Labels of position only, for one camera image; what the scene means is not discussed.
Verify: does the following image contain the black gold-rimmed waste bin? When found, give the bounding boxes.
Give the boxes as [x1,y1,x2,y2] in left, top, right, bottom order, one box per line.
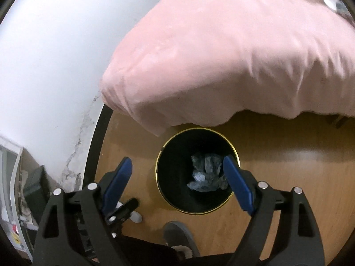
[155,127,241,215]

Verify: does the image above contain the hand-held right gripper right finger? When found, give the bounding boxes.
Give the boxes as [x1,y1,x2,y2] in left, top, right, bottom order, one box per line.
[223,155,325,266]

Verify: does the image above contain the white cabinet frame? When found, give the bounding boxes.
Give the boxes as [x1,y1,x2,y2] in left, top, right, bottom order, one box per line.
[0,136,34,258]

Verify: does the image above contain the grey slipper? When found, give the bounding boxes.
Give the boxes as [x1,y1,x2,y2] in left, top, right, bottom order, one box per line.
[163,221,201,258]

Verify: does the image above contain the crumpled paper wads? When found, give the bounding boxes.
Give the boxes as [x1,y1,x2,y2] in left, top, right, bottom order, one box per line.
[187,152,233,192]

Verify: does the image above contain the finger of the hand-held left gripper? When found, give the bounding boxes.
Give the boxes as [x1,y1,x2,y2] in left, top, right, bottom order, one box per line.
[107,198,139,239]

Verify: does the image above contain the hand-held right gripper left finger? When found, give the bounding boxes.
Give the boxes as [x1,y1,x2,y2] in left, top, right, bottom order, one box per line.
[32,156,134,266]

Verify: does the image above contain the bed with pink sheet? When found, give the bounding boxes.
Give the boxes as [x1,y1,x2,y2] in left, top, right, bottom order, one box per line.
[100,0,355,137]

